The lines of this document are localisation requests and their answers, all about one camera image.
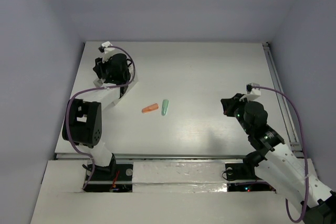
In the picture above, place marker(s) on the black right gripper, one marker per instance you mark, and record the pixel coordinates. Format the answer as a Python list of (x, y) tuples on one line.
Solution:
[(229, 104)]

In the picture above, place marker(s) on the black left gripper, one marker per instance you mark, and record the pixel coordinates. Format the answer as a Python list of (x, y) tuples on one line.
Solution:
[(98, 67)]

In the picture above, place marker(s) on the orange translucent correction tape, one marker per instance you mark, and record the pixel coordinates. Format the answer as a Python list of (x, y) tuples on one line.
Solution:
[(150, 108)]

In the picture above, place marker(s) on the green translucent correction tape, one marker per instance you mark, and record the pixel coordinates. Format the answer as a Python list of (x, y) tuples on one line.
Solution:
[(164, 108)]

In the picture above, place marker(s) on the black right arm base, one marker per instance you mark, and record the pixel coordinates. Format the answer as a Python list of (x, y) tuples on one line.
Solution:
[(241, 177)]

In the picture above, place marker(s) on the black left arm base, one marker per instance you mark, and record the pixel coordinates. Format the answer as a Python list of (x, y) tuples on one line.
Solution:
[(114, 178)]

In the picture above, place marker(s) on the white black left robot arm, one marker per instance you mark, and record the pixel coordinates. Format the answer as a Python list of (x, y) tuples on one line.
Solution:
[(85, 126)]

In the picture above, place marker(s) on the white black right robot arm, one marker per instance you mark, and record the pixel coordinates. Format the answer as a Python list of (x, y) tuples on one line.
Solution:
[(274, 162)]

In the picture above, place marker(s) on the white slotted organizer box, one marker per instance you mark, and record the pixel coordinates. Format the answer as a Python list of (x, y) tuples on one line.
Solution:
[(112, 96)]

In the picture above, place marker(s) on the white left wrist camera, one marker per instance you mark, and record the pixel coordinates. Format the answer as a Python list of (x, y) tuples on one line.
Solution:
[(106, 49)]

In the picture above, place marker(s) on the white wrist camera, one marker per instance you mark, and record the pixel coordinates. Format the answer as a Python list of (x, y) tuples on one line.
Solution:
[(106, 49), (253, 91)]

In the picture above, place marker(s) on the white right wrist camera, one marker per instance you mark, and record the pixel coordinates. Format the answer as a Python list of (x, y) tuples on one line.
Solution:
[(253, 91)]

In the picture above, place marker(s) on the aluminium rail right side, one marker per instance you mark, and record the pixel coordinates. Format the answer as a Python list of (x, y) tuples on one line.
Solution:
[(294, 141)]

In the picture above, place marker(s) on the aluminium rail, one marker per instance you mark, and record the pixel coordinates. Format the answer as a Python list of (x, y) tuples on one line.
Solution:
[(145, 156), (294, 141)]

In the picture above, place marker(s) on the aluminium rail front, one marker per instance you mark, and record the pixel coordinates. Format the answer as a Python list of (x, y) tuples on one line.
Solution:
[(145, 156)]

